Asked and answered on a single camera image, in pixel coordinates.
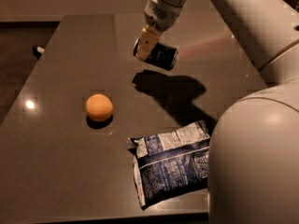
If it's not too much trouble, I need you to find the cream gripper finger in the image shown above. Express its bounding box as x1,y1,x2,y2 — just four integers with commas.
135,25,160,61

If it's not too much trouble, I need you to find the blue pepsi can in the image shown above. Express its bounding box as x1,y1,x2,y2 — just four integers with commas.
133,38,178,71

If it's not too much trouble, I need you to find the small black white object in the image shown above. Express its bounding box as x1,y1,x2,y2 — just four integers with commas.
32,46,45,60

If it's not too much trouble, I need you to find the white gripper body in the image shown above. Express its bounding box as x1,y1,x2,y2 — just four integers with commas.
144,0,181,32

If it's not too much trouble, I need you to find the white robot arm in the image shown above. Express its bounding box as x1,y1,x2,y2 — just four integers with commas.
136,0,299,224

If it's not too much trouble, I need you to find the blue white snack bag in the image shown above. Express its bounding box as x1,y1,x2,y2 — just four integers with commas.
128,120,210,209

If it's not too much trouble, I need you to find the orange fruit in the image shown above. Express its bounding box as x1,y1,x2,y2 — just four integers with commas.
86,94,113,121

